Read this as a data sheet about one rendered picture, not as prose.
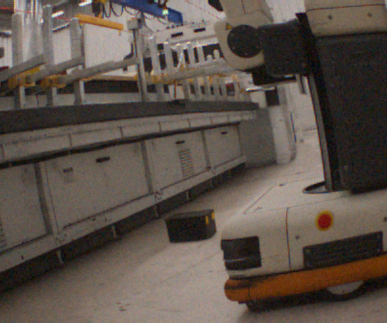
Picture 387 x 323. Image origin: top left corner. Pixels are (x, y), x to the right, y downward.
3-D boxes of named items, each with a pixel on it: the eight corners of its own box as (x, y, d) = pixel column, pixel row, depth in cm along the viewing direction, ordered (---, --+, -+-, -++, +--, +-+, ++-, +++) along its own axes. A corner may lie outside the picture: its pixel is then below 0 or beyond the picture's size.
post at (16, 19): (28, 127, 178) (21, 12, 176) (23, 128, 175) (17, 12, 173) (21, 129, 180) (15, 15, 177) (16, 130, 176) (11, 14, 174)
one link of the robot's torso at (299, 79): (322, 93, 155) (303, 20, 154) (315, 89, 129) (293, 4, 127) (242, 104, 164) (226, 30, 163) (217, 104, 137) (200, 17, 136)
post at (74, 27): (86, 113, 226) (78, 17, 223) (83, 114, 222) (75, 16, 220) (80, 115, 227) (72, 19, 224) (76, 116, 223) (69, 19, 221)
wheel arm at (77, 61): (84, 65, 173) (84, 55, 173) (80, 65, 170) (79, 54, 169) (1, 96, 187) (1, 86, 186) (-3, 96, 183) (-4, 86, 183)
